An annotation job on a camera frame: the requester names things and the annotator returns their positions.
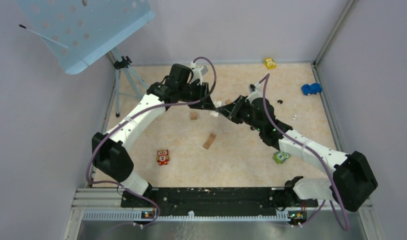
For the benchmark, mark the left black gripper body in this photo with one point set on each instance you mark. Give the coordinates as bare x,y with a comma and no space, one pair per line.
194,92

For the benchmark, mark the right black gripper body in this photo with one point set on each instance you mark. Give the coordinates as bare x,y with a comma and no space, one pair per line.
244,113

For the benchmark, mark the white earbud charging case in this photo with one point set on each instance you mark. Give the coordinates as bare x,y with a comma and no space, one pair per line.
217,104

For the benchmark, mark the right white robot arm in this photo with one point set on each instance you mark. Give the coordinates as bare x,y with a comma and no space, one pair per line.
349,181

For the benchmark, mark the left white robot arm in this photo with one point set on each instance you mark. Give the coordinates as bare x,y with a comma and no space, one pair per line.
183,85

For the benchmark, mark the small wooden cube near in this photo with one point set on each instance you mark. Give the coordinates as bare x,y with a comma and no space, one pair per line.
193,116

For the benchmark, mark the wooden arch block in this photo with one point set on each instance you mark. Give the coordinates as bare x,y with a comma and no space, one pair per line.
209,141

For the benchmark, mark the green owl number block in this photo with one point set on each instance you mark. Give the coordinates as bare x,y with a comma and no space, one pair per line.
280,157

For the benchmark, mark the yellow toy car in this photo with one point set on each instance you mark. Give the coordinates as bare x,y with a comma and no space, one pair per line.
270,63

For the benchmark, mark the red owl number block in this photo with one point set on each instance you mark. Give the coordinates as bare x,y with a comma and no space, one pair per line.
163,157

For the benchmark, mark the blue toy car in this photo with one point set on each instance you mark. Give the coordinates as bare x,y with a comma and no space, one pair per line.
311,89

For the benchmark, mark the light blue tripod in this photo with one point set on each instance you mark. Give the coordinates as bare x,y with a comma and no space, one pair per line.
127,80

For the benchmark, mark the light blue perforated stand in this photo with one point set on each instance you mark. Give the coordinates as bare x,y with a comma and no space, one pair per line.
79,33

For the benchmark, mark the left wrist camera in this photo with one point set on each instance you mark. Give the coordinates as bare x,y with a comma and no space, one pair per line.
198,71

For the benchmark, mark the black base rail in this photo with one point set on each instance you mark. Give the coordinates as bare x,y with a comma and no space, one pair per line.
217,201

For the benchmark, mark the white slotted cable duct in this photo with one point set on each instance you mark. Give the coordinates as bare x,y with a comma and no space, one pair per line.
139,216

